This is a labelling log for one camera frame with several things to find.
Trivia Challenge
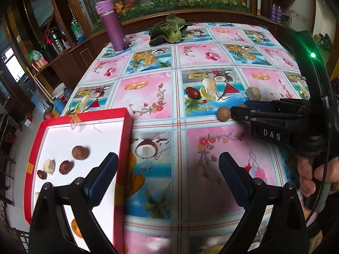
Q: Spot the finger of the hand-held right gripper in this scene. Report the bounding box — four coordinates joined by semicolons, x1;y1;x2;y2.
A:
230;106;300;145
244;98;310;113

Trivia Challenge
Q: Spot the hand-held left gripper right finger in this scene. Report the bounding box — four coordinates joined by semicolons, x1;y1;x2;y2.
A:
218;152;309;254

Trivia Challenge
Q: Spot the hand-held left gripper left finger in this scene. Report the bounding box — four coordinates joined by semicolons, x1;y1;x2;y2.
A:
29;152;119;254

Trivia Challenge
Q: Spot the large brown longan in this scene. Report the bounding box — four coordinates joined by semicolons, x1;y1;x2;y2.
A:
72;145;90;161

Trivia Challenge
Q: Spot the red cardboard box tray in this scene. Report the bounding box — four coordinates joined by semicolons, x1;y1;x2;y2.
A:
24;108;134;254

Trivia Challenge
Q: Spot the small beige cake piece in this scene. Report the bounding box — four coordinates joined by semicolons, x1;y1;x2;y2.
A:
43;159;56;175

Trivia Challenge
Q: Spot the person's right hand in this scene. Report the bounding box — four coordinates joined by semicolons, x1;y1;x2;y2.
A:
296;155;339;198

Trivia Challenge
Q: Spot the orange round fruit piece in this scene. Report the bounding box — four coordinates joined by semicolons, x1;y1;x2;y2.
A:
71;218;84;237

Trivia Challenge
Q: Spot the small red date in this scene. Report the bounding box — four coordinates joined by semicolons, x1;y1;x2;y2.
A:
185;86;199;100

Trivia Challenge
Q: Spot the blue plastic bottle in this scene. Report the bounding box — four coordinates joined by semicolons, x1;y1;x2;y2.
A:
53;98;65;113

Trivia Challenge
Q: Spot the purple bottles pair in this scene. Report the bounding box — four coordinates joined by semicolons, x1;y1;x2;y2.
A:
270;4;283;23

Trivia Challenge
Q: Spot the white plastic bucket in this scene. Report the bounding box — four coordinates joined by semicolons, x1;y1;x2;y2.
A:
51;83;65;98

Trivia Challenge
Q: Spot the fruit print tablecloth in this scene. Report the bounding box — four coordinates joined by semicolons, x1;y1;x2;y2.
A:
60;22;318;254

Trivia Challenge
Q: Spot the green bok choy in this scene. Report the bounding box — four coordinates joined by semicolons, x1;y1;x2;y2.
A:
148;14;187;46

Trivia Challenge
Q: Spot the pink box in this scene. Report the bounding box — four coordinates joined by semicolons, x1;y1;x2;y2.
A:
31;59;48;72

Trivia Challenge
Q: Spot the black kettle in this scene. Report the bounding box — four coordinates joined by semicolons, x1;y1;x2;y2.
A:
41;43;58;61

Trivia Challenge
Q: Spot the green snack packet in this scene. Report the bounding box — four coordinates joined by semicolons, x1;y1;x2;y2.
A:
28;49;43;64

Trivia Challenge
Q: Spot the bright window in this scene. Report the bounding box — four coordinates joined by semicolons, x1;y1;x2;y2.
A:
4;47;23;83

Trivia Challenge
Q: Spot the green plastic bottle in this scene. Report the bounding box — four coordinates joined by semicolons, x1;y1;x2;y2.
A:
71;18;85;43

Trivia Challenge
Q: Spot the purple insulated bottle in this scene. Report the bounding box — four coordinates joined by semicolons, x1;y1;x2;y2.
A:
95;0;126;51

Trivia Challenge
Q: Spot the wooden side shelf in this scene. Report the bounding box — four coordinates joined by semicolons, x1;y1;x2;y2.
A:
5;0;107;92

